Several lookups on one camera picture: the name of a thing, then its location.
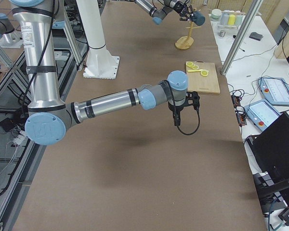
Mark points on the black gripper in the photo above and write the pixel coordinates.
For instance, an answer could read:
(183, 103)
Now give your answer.
(176, 110)
(178, 8)

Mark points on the blue-grey mug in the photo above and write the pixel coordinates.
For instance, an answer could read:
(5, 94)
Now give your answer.
(198, 18)

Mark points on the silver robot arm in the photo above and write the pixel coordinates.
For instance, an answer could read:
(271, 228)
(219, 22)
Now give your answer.
(11, 38)
(49, 117)

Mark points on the wooden cup rack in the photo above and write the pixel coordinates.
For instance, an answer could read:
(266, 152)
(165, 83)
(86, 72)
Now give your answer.
(185, 42)

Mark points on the grey cup on tray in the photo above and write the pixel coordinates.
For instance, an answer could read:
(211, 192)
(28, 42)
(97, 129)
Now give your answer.
(224, 19)

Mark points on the small steel cup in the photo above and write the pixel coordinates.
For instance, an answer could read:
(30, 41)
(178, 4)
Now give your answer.
(222, 33)

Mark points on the clear cup tray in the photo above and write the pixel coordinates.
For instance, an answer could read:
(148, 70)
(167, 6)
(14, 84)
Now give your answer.
(227, 27)

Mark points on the yellow cup on tray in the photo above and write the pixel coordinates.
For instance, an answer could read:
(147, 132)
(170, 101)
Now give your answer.
(231, 20)

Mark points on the light blue cup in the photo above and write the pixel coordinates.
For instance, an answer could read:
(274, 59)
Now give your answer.
(238, 20)

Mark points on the pale green bowl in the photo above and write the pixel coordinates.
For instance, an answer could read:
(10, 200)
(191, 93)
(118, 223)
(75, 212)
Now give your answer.
(216, 14)

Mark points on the wooden cutting board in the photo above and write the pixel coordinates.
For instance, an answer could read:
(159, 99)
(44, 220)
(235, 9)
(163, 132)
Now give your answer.
(201, 84)

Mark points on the yellow plastic knife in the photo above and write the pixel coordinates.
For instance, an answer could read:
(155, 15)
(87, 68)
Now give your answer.
(198, 70)

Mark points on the lemon slice under knife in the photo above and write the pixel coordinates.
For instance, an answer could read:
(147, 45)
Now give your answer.
(204, 72)

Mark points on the black power strip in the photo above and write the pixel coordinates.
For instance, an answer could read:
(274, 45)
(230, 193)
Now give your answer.
(239, 110)

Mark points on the black square pad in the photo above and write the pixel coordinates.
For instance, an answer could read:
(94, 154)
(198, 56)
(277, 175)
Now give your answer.
(256, 36)

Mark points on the near teach pendant tablet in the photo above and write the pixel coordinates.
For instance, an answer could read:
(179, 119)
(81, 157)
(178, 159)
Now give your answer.
(262, 114)

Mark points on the teach pendant tablet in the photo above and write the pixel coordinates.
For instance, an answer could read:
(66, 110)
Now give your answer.
(262, 114)
(275, 90)

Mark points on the far teach pendant tablet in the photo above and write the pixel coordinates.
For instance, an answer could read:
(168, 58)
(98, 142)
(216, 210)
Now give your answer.
(275, 90)

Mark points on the black monitor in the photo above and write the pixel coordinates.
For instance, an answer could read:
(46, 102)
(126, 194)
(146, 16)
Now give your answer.
(271, 151)

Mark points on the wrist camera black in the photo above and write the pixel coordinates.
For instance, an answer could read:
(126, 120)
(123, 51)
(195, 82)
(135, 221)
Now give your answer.
(193, 99)

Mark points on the aluminium frame post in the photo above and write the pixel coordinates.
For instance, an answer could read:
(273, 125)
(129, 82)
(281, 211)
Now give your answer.
(255, 6)

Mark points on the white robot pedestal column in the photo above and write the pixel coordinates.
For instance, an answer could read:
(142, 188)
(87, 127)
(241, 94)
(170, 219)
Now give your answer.
(100, 63)

